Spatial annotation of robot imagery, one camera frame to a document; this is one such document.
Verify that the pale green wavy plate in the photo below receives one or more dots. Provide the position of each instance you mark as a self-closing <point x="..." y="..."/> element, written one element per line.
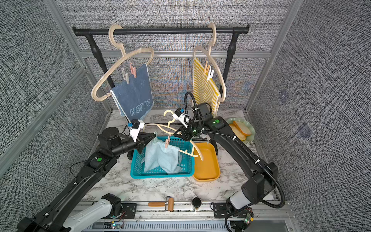
<point x="249" y="125"/>

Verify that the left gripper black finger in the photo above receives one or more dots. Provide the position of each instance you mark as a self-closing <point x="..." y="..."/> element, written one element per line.
<point x="147" y="140"/>
<point x="147" y="134"/>

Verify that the yellow plastic tray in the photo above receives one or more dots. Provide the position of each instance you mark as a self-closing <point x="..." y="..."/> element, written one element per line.
<point x="207" y="170"/>

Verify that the small black lidded jar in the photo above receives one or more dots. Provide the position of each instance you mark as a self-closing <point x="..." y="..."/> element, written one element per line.
<point x="196" y="203"/>

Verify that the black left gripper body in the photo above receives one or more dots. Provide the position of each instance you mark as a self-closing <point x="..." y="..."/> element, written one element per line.
<point x="139" y="143"/>

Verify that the black clothes rack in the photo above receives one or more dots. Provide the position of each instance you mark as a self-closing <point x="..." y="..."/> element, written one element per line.
<point x="89" y="33"/>

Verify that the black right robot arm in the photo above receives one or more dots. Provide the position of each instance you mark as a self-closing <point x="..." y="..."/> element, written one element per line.
<point x="261" y="185"/>

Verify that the orange crust bread slice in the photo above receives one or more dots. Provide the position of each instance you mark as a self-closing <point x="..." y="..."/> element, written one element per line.
<point x="242" y="128"/>

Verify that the light blue terry towel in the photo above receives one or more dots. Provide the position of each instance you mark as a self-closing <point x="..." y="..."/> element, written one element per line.
<point x="157" y="155"/>

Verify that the yellow striped towel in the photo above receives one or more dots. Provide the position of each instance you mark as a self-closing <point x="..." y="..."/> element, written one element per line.
<point x="203" y="90"/>

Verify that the pink clothespin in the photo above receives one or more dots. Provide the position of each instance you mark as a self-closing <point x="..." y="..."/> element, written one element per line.
<point x="167" y="141"/>

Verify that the teal plastic basket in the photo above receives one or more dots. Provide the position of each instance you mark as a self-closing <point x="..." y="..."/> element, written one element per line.
<point x="187" y="162"/>

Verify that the salmon clothespin on blue towel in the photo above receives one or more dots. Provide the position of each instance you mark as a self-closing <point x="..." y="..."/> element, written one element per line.
<point x="133" y="70"/>

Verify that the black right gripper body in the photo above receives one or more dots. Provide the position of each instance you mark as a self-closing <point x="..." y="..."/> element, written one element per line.
<point x="188" y="133"/>

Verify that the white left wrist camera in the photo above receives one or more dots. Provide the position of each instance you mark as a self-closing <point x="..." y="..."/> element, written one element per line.
<point x="134" y="128"/>

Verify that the white clothespin on blue towel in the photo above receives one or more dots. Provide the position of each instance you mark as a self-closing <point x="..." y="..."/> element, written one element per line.
<point x="125" y="75"/>

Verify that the white clothespin on striped towel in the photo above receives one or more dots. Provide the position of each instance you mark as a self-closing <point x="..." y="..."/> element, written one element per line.
<point x="210" y="73"/>

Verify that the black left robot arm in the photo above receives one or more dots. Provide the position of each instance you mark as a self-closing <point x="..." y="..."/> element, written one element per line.
<point x="56" y="216"/>

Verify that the white right arm base mount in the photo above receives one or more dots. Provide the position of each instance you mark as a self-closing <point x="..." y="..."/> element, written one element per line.
<point x="236" y="202"/>

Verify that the dark blue hello towel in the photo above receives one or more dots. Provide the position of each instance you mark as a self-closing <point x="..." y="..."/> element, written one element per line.
<point x="134" y="99"/>

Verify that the wooden handle roller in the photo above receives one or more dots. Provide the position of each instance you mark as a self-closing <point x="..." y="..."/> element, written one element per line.
<point x="168" y="204"/>

